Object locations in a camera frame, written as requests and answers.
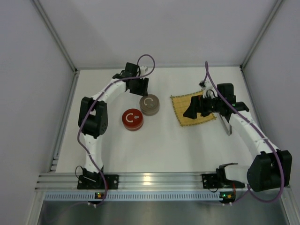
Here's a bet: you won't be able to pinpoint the beige round lid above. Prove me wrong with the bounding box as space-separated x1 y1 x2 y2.
139 94 160 106

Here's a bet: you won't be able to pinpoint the steel tongs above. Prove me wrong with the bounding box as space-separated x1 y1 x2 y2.
217 113 233 136

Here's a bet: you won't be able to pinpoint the beige steel container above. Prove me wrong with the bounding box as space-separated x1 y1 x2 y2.
140 105 160 116

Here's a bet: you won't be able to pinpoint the red round lid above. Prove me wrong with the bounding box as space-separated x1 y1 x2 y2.
122 108 143 123

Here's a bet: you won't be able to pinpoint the red steel container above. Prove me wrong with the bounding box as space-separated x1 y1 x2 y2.
123 121 143 131

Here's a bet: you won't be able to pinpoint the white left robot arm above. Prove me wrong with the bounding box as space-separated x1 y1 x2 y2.
77 62 149 189

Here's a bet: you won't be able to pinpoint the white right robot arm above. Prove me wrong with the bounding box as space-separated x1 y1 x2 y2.
183 81 292 192

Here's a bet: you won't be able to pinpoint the bamboo mat tray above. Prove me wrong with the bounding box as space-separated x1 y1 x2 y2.
170 91 217 127

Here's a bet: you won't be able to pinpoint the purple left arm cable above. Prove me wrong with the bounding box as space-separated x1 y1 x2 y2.
76 54 157 207

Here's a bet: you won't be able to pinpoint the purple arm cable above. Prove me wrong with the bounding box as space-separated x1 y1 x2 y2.
76 54 157 207
203 61 285 206

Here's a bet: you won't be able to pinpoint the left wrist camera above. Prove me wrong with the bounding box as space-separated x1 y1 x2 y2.
139 66 149 74

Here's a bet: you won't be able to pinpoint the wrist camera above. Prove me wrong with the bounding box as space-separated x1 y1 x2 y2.
199 80 213 98
139 66 149 74

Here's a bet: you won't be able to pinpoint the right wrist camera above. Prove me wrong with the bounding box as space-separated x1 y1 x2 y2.
199 80 213 98

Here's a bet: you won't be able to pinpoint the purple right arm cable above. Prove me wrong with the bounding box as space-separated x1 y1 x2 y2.
203 61 285 206

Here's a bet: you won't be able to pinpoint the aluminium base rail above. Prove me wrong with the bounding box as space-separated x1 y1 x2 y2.
34 171 291 192

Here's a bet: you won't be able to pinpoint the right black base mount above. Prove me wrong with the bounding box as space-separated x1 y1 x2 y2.
201 173 245 189

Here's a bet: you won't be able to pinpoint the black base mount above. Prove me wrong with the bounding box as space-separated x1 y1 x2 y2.
77 173 119 190
201 173 245 189

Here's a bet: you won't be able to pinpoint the left aluminium frame post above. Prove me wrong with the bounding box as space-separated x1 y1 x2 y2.
31 0 78 72

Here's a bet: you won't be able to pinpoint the aluminium frame post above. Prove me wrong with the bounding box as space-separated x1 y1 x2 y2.
240 0 284 70
31 0 78 72

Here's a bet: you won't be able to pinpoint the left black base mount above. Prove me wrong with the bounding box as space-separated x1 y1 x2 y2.
77 173 119 190

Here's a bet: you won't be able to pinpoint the right aluminium frame post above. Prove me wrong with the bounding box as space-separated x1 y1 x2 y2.
240 0 284 70

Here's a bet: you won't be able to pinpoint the slotted cable duct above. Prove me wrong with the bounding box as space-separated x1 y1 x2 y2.
44 191 235 202

